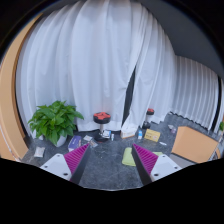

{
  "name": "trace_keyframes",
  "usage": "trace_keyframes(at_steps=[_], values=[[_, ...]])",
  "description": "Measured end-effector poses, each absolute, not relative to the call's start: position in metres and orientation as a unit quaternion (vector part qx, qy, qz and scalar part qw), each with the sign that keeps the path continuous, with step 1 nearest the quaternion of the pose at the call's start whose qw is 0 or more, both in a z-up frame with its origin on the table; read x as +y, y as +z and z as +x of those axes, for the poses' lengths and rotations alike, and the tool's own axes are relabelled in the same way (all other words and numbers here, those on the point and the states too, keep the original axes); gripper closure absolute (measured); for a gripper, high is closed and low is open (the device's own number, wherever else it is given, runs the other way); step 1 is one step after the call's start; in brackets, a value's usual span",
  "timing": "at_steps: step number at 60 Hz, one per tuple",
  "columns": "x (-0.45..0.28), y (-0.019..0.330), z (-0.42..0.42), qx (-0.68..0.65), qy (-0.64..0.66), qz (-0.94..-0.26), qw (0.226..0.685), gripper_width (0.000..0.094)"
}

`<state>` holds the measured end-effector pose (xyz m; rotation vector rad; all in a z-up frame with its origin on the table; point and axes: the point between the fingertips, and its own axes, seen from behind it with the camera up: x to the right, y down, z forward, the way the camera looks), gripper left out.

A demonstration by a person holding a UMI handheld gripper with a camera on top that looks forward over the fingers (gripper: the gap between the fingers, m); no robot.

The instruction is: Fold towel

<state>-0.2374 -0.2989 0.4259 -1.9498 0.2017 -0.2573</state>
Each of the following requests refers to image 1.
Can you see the green potted plant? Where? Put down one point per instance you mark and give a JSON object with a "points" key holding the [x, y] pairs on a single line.
{"points": [[54, 121]]}

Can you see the yellow box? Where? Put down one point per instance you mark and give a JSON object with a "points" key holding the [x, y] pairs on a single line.
{"points": [[152, 135]]}

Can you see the purple box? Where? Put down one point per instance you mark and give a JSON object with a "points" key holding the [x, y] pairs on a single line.
{"points": [[74, 143]]}

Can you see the red and black stool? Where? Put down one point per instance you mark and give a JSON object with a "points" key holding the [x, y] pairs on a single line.
{"points": [[101, 118]]}

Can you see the small blue white box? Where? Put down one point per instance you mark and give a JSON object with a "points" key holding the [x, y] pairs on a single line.
{"points": [[140, 134]]}

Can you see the white tissue box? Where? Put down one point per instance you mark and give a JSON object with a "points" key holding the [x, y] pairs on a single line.
{"points": [[128, 132]]}

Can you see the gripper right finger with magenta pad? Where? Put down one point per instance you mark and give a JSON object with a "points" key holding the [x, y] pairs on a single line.
{"points": [[152, 167]]}

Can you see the white curtain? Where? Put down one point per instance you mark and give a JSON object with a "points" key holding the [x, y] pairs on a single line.
{"points": [[199, 94], [100, 56]]}

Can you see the white curtain right side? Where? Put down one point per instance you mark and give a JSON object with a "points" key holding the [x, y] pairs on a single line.
{"points": [[199, 94]]}

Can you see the small red stool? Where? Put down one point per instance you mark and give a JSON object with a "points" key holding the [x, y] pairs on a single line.
{"points": [[149, 114]]}

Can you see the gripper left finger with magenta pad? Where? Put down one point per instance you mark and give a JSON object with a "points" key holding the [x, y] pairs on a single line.
{"points": [[69, 166]]}

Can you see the white plastic packet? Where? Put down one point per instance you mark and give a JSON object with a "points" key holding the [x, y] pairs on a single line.
{"points": [[39, 152]]}

